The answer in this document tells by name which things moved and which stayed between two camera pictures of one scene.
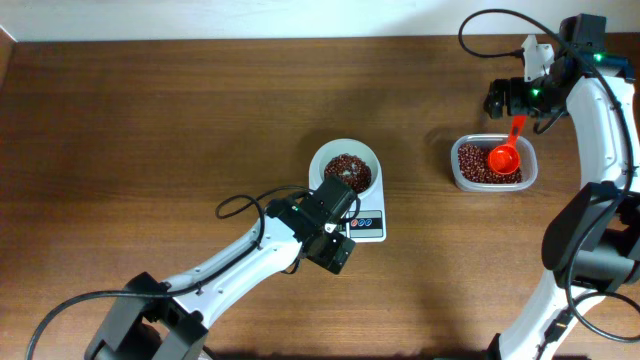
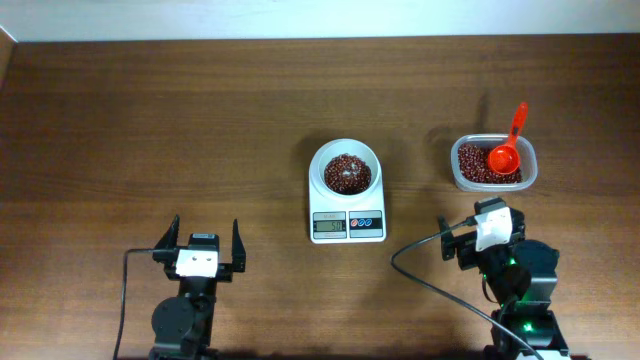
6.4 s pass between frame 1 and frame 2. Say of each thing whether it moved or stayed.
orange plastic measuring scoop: stayed
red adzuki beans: stayed
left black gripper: moved
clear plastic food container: stayed
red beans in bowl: stayed
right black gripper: moved
